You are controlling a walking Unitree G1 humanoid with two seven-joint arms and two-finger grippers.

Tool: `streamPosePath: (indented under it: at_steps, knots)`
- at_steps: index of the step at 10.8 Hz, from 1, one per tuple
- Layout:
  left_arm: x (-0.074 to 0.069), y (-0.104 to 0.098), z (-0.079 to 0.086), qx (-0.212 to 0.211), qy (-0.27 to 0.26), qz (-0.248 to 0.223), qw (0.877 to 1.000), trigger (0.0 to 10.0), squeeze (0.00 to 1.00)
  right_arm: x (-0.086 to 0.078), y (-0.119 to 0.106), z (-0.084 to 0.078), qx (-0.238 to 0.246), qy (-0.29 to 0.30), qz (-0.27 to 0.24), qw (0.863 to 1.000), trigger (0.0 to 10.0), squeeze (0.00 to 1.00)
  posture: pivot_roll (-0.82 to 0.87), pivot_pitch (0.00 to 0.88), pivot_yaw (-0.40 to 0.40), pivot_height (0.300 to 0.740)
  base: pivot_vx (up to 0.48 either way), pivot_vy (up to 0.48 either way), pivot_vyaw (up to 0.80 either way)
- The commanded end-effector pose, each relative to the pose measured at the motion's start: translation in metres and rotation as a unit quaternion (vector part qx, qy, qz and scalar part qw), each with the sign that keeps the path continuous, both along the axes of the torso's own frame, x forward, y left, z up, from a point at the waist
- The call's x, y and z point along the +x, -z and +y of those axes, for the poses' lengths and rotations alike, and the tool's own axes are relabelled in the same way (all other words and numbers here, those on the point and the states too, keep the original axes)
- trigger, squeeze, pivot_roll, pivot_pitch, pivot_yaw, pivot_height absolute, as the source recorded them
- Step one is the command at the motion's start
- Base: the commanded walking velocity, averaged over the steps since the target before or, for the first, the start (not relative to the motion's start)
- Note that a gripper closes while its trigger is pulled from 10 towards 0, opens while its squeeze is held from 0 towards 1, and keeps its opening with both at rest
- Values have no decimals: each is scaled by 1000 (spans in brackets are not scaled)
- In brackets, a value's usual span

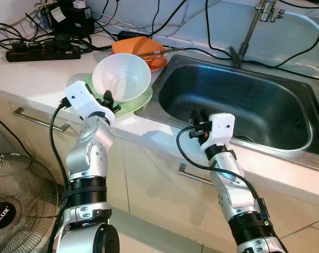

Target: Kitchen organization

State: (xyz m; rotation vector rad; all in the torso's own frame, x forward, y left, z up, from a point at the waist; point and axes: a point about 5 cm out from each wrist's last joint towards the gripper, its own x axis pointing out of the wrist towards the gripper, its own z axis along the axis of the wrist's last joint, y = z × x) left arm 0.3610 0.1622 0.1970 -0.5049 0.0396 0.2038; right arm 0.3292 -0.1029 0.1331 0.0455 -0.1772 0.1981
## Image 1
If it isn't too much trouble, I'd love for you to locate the white bowl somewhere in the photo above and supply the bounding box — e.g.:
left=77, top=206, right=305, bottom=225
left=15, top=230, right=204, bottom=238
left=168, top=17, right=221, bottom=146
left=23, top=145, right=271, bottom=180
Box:
left=91, top=52, right=152, bottom=103

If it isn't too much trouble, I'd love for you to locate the white kitchen cabinet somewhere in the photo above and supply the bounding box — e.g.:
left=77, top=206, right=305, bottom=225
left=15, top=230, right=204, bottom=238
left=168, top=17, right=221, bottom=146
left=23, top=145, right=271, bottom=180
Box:
left=0, top=90, right=319, bottom=253

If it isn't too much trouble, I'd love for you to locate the green plate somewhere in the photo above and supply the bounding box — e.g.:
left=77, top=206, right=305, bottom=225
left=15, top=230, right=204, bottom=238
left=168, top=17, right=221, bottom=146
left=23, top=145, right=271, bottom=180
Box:
left=83, top=74, right=154, bottom=118

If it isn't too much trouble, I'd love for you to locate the sink drain strainer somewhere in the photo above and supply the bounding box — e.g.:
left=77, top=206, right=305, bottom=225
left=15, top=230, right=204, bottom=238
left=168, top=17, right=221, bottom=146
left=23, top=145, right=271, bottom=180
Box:
left=234, top=134, right=253, bottom=144

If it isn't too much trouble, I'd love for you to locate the stainless steel sink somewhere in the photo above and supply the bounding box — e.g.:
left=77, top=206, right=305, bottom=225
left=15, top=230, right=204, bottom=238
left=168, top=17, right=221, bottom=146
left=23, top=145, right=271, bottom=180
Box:
left=136, top=53, right=319, bottom=174

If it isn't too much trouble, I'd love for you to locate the orange bowl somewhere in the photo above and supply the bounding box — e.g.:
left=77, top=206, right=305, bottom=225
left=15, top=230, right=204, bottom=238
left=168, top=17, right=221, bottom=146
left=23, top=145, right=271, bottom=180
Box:
left=111, top=36, right=167, bottom=68

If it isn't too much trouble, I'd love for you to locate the orange plate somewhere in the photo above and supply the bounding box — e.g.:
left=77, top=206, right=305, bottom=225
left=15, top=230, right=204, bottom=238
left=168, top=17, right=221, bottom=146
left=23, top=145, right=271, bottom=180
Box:
left=144, top=55, right=168, bottom=73

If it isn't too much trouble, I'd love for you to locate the small black power adapter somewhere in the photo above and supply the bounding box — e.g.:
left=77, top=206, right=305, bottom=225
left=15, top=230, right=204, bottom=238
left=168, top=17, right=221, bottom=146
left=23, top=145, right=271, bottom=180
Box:
left=117, top=31, right=149, bottom=41

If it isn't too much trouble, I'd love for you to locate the silver metal chopstick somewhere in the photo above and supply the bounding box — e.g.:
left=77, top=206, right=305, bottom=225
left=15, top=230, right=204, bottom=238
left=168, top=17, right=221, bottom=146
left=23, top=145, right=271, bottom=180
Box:
left=138, top=47, right=184, bottom=57

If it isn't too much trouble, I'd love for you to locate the metal faucet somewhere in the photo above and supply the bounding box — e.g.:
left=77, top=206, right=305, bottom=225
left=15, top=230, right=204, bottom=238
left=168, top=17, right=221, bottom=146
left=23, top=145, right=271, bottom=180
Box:
left=229, top=0, right=286, bottom=68

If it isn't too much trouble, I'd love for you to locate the black power strip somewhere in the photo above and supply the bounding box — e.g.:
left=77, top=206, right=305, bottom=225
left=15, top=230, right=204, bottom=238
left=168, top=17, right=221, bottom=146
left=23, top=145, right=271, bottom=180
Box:
left=6, top=43, right=81, bottom=63

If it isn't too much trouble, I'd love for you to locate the large black power adapter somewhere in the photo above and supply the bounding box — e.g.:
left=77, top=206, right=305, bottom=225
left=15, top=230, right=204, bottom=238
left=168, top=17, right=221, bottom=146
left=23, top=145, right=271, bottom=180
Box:
left=41, top=3, right=95, bottom=37

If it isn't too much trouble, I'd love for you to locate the black floor fan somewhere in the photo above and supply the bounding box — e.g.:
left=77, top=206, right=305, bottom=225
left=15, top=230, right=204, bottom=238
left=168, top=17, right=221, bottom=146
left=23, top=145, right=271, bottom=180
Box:
left=0, top=153, right=63, bottom=253

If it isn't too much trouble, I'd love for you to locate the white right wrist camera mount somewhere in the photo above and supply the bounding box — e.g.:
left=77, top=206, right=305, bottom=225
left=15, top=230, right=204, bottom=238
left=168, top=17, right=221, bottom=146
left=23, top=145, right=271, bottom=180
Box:
left=204, top=112, right=235, bottom=148

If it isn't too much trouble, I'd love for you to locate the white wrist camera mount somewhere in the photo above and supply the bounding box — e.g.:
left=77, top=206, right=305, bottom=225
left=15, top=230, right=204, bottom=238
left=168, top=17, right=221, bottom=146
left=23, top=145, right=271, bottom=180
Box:
left=204, top=112, right=235, bottom=148
left=64, top=81, right=116, bottom=127

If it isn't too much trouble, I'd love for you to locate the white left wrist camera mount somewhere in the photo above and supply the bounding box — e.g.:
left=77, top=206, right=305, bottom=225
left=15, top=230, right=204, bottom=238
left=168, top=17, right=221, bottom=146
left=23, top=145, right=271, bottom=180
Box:
left=64, top=81, right=116, bottom=127

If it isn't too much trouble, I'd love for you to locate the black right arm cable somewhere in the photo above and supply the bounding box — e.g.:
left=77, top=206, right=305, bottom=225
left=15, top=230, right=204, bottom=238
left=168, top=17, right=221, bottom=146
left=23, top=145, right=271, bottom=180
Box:
left=176, top=125, right=271, bottom=232

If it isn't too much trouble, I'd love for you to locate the silver drawer handle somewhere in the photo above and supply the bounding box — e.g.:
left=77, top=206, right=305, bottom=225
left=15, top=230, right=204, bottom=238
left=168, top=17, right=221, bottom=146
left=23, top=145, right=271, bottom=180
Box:
left=13, top=107, right=71, bottom=132
left=179, top=163, right=213, bottom=185

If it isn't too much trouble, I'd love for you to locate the black power cable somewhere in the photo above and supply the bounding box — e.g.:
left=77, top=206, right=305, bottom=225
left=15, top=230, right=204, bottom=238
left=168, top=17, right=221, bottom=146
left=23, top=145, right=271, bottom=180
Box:
left=203, top=0, right=231, bottom=60
left=172, top=31, right=319, bottom=69

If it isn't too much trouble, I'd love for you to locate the white water hose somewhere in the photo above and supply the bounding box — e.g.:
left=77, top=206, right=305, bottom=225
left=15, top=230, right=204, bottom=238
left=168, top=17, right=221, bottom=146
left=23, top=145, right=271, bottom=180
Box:
left=283, top=11, right=319, bottom=43

